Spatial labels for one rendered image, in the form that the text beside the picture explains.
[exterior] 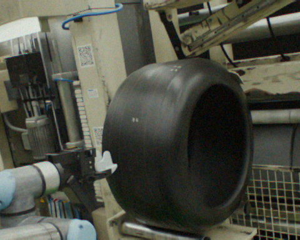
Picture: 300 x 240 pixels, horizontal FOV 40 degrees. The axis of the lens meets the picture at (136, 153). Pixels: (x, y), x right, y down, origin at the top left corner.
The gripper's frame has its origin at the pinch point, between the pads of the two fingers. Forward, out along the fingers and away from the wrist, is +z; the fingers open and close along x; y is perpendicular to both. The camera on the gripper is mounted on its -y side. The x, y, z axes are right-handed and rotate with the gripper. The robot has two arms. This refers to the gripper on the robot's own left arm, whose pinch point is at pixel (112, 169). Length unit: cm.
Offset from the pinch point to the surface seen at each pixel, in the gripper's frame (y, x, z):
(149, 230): -26.8, 9.3, 24.2
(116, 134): 7.8, 6.9, 9.7
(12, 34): 48, 84, 30
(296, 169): -13, -23, 71
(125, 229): -27.9, 20.1, 23.8
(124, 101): 16.9, 7.0, 14.2
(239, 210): -25, -10, 51
